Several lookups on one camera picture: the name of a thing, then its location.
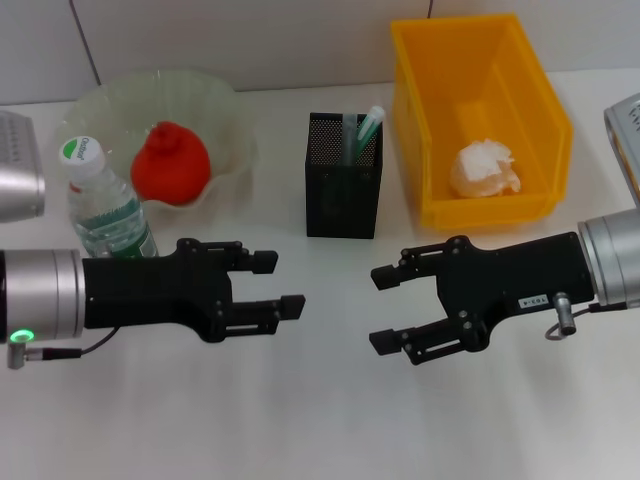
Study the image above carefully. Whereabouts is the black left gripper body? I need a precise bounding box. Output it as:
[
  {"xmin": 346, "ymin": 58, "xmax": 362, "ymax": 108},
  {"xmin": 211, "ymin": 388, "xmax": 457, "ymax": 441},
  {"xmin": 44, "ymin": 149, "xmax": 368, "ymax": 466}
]
[{"xmin": 81, "ymin": 237, "xmax": 235, "ymax": 344}]

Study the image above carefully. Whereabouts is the right gripper cable with plug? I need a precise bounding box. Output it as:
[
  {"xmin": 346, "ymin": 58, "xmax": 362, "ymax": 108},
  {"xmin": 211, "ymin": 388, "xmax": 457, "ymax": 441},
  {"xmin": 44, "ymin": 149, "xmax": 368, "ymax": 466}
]
[{"xmin": 544, "ymin": 291, "xmax": 629, "ymax": 343}]

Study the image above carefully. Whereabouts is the yellow plastic bin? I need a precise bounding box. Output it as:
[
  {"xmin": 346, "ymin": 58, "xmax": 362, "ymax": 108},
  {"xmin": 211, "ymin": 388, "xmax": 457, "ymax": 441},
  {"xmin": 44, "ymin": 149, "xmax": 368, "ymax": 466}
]
[{"xmin": 389, "ymin": 13, "xmax": 575, "ymax": 230}]

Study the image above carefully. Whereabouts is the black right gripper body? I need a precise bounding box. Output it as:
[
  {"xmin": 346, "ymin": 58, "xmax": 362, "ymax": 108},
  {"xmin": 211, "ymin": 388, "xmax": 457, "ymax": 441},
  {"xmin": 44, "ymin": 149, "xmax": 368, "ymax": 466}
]
[{"xmin": 437, "ymin": 230, "xmax": 597, "ymax": 354}]

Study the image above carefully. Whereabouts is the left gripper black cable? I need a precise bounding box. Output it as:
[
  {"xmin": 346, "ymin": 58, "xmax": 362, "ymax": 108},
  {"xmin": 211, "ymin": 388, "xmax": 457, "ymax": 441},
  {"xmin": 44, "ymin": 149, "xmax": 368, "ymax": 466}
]
[{"xmin": 7, "ymin": 327, "xmax": 122, "ymax": 372}]

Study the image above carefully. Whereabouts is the white paper ball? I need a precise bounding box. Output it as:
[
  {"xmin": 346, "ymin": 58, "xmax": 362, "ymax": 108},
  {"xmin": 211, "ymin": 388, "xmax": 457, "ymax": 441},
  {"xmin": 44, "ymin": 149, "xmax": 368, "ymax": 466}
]
[{"xmin": 449, "ymin": 139, "xmax": 523, "ymax": 199}]

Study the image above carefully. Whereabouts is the clear bottle with green label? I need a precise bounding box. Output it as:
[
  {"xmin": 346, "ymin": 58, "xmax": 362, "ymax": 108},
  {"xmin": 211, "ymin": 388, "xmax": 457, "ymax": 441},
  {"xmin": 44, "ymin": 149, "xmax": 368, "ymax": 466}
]
[{"xmin": 57, "ymin": 137, "xmax": 160, "ymax": 260}]

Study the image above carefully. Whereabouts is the black mesh pen holder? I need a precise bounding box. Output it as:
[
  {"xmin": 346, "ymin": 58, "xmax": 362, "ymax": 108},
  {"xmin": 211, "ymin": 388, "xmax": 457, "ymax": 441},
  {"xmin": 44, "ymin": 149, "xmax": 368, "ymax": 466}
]
[{"xmin": 305, "ymin": 112, "xmax": 386, "ymax": 240}]

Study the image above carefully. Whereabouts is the green utility knife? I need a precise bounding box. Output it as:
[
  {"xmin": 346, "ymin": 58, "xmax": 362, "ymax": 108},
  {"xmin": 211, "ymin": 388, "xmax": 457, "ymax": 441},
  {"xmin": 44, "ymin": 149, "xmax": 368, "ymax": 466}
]
[{"xmin": 354, "ymin": 104, "xmax": 387, "ymax": 165}]

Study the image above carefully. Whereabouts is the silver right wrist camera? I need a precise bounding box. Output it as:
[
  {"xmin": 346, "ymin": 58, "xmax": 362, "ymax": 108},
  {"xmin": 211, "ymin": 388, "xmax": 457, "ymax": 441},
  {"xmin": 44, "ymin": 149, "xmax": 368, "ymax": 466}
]
[{"xmin": 603, "ymin": 92, "xmax": 640, "ymax": 208}]

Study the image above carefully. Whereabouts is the grey marker pen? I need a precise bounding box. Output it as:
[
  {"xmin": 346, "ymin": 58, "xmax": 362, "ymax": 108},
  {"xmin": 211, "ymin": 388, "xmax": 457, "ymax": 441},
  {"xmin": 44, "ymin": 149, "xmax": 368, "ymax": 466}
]
[{"xmin": 342, "ymin": 112, "xmax": 360, "ymax": 166}]

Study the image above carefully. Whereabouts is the pale green glass fruit plate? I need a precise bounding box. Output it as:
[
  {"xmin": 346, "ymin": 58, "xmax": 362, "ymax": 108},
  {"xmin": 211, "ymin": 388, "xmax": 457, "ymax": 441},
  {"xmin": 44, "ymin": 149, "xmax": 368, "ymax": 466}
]
[{"xmin": 56, "ymin": 69, "xmax": 259, "ymax": 221}]

